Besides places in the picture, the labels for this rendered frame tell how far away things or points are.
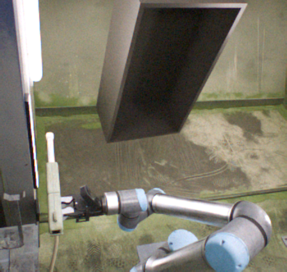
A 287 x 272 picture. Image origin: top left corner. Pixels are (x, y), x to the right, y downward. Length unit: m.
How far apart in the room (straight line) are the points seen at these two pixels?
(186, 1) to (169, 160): 1.67
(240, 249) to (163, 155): 2.17
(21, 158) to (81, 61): 1.64
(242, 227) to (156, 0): 1.12
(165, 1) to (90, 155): 1.68
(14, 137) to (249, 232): 1.14
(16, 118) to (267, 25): 3.02
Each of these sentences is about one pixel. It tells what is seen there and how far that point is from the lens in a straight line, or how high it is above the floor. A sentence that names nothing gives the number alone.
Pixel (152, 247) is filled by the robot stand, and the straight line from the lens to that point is 1.88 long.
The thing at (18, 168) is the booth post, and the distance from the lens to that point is 1.89.
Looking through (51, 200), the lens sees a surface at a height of 1.20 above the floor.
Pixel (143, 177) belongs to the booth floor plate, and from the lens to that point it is 2.91.
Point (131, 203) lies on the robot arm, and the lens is 1.37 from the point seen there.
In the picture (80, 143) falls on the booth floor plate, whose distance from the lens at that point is 3.12.
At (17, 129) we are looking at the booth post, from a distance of 1.69.
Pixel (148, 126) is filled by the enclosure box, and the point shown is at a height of 0.48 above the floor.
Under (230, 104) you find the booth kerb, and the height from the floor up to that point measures 0.10.
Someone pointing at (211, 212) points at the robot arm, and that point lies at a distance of 1.25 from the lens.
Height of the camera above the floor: 2.28
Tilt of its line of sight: 42 degrees down
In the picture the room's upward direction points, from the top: 12 degrees clockwise
